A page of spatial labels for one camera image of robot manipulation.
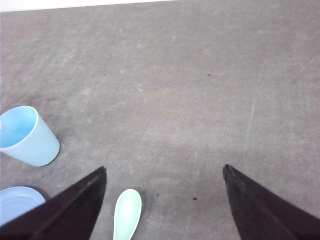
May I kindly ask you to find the blue plastic plate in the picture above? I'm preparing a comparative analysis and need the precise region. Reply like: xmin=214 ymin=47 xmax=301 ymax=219
xmin=0 ymin=186 xmax=46 ymax=226

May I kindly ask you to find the light blue plastic cup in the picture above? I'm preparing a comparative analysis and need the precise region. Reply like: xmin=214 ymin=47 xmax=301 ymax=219
xmin=0 ymin=105 xmax=60 ymax=167

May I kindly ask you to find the mint green plastic spoon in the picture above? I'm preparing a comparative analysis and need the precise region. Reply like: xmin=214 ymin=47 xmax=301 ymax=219
xmin=113 ymin=188 xmax=142 ymax=240

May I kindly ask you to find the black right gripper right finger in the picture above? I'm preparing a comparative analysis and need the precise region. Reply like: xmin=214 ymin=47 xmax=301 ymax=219
xmin=222 ymin=164 xmax=320 ymax=240

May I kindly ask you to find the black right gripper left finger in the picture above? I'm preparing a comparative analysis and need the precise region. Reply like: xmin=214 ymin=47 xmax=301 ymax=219
xmin=0 ymin=166 xmax=107 ymax=240

